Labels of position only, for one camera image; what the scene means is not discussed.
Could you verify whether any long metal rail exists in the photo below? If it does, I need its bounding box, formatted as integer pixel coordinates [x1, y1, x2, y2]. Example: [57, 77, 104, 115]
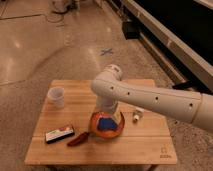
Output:
[109, 0, 213, 93]

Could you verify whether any white base with cables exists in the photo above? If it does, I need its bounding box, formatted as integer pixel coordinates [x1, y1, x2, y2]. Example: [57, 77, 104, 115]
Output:
[50, 0, 79, 14]

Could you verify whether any blue sponge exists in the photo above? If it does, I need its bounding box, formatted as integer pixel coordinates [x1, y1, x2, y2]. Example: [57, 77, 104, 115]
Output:
[97, 118, 118, 131]

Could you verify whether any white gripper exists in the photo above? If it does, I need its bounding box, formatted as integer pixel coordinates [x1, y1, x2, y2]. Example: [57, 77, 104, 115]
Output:
[96, 96, 118, 114]

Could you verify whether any orange bowl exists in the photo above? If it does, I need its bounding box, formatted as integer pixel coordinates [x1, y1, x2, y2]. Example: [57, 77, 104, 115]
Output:
[89, 111, 125, 139]

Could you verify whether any black box on floor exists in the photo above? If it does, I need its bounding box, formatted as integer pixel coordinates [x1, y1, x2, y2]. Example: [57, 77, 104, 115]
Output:
[122, 22, 140, 40]

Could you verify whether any black white box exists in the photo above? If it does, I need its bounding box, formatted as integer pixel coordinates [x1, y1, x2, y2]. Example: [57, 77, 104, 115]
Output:
[45, 125, 75, 144]

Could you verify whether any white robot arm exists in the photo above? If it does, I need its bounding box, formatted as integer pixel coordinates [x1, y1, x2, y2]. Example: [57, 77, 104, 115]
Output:
[91, 64, 213, 133]

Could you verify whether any wooden table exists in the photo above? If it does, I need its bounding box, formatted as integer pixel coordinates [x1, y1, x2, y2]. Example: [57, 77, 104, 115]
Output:
[25, 80, 177, 166]

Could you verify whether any blue tape cross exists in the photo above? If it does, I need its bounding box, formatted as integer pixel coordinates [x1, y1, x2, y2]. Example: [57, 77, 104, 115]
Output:
[100, 48, 113, 56]

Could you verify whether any small white bottle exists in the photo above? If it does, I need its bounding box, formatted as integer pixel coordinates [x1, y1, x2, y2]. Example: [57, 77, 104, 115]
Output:
[133, 108, 144, 122]

